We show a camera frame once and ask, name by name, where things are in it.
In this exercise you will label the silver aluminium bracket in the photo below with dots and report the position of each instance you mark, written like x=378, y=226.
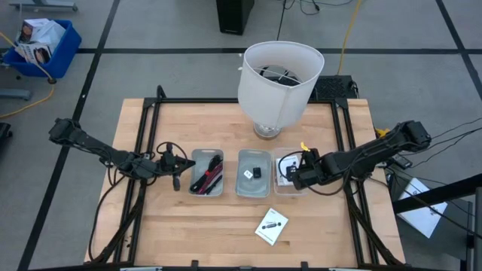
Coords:
x=141, y=269

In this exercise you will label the black power adapter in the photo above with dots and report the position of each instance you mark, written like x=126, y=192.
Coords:
x=400, y=161

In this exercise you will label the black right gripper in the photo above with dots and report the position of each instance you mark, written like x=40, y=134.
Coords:
x=310, y=171

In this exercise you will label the white printed packaging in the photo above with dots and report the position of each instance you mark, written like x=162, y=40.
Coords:
x=35, y=53
x=43, y=32

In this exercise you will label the black electronics box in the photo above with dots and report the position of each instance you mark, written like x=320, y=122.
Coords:
x=333, y=88

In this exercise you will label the black metal table frame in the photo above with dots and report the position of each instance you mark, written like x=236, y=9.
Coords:
x=241, y=100

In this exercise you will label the small white cube adapter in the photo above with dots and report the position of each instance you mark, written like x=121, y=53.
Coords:
x=248, y=174

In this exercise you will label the grey plastic bin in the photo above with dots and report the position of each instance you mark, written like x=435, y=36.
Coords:
x=197, y=162

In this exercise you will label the white shade table lamp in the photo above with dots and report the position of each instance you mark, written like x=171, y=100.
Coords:
x=271, y=94

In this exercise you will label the grey metal stand foot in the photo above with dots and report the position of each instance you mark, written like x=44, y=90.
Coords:
x=45, y=5
x=15, y=94

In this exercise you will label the black floor object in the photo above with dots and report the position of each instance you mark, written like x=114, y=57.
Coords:
x=4, y=135

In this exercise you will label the blue plastic floor bin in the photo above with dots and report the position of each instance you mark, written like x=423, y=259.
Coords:
x=64, y=56

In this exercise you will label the grey metal stand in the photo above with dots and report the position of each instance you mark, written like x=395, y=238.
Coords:
x=476, y=233

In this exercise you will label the black metal beam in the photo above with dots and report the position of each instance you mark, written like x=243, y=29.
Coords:
x=437, y=193

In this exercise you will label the middle clear plastic tray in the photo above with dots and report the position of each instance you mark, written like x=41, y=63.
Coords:
x=253, y=188

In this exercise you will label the black table clamp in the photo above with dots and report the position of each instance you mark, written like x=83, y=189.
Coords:
x=304, y=265
x=194, y=263

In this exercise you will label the white flat box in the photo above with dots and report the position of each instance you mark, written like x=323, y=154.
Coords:
x=423, y=218

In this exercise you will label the yellow gripper tag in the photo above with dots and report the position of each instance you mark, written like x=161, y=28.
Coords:
x=304, y=147

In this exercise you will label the clear plastic bin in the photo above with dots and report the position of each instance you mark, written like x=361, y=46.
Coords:
x=286, y=192

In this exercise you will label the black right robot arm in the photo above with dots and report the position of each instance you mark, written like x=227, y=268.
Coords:
x=376, y=152

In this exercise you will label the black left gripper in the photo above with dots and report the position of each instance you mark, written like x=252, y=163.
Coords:
x=169, y=165

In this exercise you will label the black tower case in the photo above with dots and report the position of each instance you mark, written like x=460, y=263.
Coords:
x=233, y=15

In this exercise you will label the small black cube adapter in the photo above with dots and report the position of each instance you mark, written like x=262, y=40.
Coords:
x=257, y=172

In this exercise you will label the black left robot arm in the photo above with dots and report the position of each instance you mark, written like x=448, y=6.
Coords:
x=94, y=145

